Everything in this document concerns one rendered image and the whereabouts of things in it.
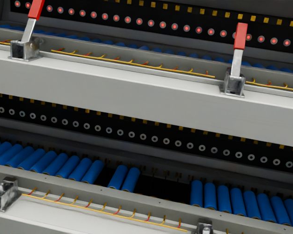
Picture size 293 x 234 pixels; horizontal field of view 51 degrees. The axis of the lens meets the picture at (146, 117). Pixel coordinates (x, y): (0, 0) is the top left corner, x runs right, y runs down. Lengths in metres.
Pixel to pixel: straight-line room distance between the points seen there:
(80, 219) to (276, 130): 0.27
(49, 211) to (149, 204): 0.13
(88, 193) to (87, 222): 0.04
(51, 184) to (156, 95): 0.20
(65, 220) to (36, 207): 0.05
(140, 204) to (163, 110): 0.14
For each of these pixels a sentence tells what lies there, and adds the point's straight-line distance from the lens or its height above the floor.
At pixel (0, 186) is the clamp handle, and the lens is 0.45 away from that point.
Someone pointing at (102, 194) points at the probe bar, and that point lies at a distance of 0.43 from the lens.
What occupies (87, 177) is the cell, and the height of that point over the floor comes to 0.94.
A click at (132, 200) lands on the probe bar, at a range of 0.43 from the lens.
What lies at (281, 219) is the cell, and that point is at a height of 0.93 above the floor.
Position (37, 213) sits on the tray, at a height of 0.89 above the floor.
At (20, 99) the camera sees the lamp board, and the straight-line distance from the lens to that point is 0.59.
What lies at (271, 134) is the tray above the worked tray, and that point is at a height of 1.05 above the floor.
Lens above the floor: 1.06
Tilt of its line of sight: 3 degrees down
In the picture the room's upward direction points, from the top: 10 degrees clockwise
